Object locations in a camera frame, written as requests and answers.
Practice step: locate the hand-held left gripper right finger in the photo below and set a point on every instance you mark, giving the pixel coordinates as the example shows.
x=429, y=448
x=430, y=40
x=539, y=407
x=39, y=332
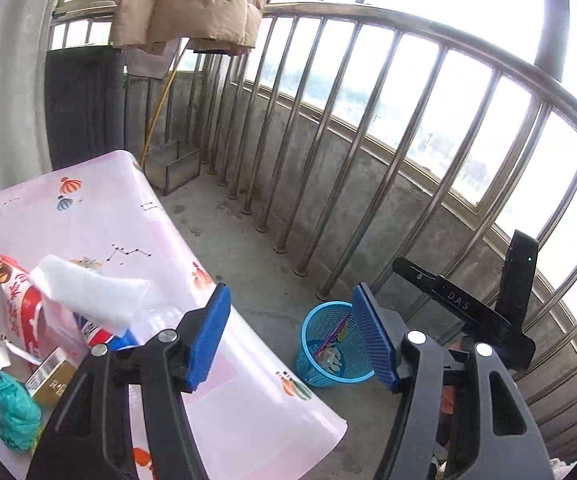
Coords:
x=373, y=335

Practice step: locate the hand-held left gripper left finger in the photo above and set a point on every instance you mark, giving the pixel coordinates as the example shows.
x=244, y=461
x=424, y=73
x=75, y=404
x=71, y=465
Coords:
x=211, y=332

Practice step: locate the blue mesh wastebasket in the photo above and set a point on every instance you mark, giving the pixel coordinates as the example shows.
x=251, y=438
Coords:
x=313, y=362

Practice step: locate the purple wrapper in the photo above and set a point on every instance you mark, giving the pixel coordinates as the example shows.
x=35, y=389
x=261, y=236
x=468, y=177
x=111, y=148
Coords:
x=339, y=327

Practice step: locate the white crumpled packet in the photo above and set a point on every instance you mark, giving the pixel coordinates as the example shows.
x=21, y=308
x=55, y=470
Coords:
x=332, y=360

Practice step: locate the blue red white packet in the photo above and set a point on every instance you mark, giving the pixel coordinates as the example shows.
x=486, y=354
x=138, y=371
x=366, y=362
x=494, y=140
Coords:
x=101, y=334

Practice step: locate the table with pink patterned cover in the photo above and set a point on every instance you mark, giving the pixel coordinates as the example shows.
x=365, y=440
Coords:
x=118, y=210

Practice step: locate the small tan box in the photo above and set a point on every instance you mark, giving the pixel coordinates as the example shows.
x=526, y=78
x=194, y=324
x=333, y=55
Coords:
x=48, y=380

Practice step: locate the red white snack bag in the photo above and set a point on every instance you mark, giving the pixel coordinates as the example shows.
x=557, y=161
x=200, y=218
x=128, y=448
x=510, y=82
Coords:
x=21, y=305

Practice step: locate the green plastic bag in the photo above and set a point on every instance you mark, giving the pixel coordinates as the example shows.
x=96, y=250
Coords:
x=16, y=415

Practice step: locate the yellow pole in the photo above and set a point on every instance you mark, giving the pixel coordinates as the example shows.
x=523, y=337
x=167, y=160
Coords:
x=161, y=105

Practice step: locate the dark cabinet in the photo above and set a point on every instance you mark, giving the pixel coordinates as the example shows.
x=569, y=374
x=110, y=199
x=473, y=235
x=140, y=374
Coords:
x=83, y=110

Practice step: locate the steel balcony railing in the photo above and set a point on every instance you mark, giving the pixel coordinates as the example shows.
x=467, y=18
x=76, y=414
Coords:
x=328, y=10

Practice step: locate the beige puffer jacket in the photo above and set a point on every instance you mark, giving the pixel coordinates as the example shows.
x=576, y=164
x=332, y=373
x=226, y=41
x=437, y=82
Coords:
x=193, y=0

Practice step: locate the metal frame box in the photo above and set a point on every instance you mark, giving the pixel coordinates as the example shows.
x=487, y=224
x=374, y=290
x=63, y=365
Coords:
x=167, y=180

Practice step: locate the metal window frame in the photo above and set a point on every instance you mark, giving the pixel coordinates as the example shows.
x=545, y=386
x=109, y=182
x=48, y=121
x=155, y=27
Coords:
x=553, y=20

